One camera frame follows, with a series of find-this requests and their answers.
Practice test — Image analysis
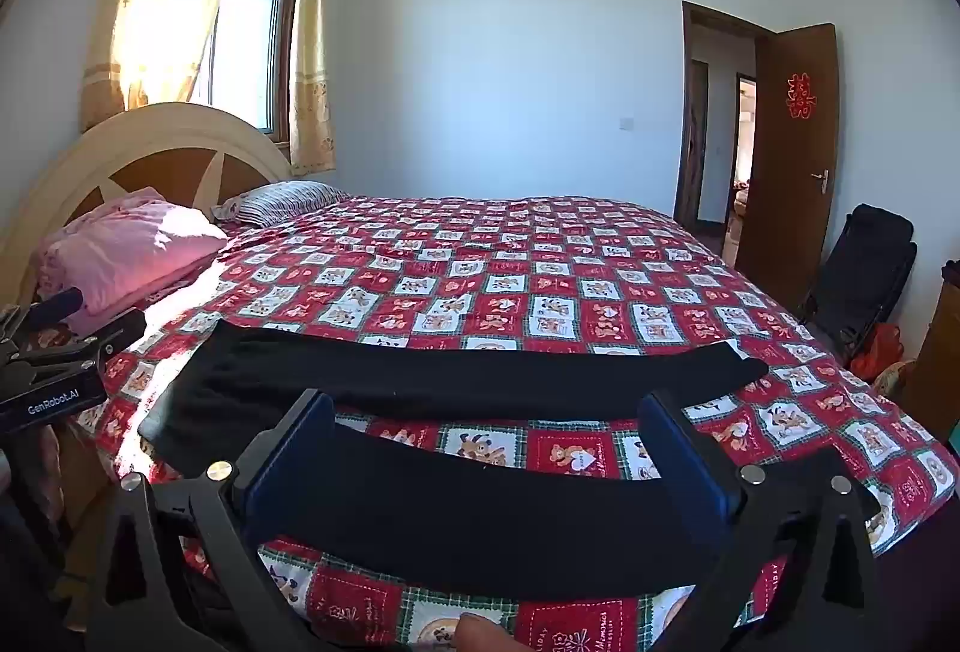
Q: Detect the pink pillow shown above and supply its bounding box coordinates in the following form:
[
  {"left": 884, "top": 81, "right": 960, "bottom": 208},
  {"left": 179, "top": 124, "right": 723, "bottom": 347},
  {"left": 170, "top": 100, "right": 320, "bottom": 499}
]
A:
[{"left": 34, "top": 187, "right": 230, "bottom": 334}]

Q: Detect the window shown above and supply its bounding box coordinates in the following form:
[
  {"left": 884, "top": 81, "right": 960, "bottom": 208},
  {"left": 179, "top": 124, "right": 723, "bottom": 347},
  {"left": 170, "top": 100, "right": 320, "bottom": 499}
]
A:
[{"left": 187, "top": 0, "right": 301, "bottom": 146}]

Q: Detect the wooden cabinet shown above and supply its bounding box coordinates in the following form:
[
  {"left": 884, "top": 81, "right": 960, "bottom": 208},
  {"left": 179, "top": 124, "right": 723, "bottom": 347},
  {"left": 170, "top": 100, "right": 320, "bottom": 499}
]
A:
[{"left": 896, "top": 262, "right": 960, "bottom": 450}]

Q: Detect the red paper door decoration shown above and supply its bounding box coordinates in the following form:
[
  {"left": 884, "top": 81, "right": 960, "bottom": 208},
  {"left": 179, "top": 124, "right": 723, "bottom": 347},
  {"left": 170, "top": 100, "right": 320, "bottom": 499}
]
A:
[{"left": 784, "top": 70, "right": 817, "bottom": 120}]

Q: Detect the black folding chair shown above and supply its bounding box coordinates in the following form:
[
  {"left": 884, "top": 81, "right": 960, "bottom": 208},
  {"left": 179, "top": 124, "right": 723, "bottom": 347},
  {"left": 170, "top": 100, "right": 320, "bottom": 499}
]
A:
[{"left": 796, "top": 203, "right": 918, "bottom": 368}]

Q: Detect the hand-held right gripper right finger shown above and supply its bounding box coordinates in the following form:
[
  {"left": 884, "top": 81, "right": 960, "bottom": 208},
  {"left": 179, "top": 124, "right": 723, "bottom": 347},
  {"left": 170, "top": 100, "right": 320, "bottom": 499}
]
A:
[{"left": 637, "top": 389, "right": 882, "bottom": 652}]

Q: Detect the black knit sweater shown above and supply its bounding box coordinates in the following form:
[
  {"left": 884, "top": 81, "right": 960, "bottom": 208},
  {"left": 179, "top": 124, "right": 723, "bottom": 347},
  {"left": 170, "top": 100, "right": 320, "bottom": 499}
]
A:
[{"left": 139, "top": 320, "right": 882, "bottom": 604}]

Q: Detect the wooden bed frame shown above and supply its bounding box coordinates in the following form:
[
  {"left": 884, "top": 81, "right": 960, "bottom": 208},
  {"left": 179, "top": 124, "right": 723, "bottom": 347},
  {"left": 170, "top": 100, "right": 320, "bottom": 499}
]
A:
[{"left": 58, "top": 423, "right": 125, "bottom": 529}]

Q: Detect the orange bag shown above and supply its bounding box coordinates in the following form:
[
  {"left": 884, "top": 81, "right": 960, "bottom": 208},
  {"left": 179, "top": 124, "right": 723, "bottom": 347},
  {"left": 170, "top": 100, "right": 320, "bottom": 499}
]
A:
[{"left": 850, "top": 323, "right": 905, "bottom": 381}]

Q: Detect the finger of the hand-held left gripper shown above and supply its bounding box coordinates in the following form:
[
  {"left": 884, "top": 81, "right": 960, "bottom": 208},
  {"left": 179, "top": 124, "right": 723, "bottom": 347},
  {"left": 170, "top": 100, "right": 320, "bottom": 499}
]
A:
[
  {"left": 16, "top": 308, "right": 148, "bottom": 365},
  {"left": 28, "top": 286, "right": 85, "bottom": 327}
]

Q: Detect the striped pillow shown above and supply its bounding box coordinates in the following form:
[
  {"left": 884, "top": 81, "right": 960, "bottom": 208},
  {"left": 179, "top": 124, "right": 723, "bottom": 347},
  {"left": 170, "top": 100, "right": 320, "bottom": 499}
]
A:
[{"left": 217, "top": 181, "right": 350, "bottom": 227}]

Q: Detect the yellow patterned curtain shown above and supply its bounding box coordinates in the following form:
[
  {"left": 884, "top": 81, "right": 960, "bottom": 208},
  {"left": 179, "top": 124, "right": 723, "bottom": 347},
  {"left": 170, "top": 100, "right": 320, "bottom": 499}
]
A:
[{"left": 289, "top": 0, "right": 336, "bottom": 177}]

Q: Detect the red checked printed blanket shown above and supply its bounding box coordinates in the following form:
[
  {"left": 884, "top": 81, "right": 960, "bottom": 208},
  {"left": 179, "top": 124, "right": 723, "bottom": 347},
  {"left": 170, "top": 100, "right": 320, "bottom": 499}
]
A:
[{"left": 67, "top": 194, "right": 960, "bottom": 649}]

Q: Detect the brown wooden door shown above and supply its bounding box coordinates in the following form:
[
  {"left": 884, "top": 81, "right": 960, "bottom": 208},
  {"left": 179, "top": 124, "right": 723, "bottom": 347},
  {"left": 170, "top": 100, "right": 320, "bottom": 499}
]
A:
[{"left": 735, "top": 23, "right": 839, "bottom": 312}]

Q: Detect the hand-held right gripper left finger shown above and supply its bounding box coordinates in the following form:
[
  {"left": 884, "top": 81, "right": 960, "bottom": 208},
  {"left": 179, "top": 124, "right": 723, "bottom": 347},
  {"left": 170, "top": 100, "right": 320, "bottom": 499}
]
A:
[{"left": 82, "top": 389, "right": 336, "bottom": 652}]

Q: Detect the person's right hand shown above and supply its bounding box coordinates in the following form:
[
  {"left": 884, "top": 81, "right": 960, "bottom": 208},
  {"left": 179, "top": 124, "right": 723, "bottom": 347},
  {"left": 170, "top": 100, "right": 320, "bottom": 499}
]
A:
[{"left": 454, "top": 611, "right": 518, "bottom": 652}]

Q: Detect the cream wooden bed headboard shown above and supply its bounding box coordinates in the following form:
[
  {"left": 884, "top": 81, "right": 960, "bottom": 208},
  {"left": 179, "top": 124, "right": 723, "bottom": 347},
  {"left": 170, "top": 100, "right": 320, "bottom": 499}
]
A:
[{"left": 0, "top": 101, "right": 293, "bottom": 308}]

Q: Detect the brown door frame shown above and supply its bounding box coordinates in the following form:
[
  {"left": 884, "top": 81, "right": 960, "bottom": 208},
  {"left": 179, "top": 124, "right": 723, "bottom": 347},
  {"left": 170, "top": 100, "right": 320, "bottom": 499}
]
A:
[{"left": 673, "top": 1, "right": 773, "bottom": 229}]

